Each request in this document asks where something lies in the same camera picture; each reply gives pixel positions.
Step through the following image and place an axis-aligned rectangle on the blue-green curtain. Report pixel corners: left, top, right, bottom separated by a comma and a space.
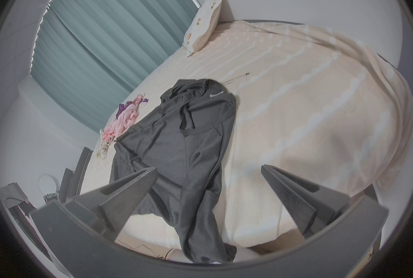
48, 0, 201, 92
31, 7, 134, 132

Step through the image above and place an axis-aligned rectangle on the thin brown thread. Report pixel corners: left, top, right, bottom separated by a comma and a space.
222, 73, 250, 85

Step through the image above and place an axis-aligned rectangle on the black T-shirt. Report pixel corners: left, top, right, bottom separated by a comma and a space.
109, 78, 237, 264

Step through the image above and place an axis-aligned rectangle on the black chest of drawers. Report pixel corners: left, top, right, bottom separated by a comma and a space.
61, 147, 93, 203

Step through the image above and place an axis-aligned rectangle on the white printed garment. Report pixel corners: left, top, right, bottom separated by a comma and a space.
97, 138, 112, 159

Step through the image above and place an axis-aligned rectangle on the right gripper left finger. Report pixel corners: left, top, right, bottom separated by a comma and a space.
65, 166, 159, 235

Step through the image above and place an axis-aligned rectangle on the purple garment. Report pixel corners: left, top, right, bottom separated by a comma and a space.
117, 99, 149, 116

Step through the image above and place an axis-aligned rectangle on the pink garment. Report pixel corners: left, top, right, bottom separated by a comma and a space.
100, 94, 146, 143

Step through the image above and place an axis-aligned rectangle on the white printed pillow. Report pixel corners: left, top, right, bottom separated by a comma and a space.
182, 0, 225, 57

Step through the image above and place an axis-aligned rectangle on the bed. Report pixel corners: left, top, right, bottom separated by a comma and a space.
77, 0, 408, 263

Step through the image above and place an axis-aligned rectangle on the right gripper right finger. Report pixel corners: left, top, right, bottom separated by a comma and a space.
260, 164, 350, 236

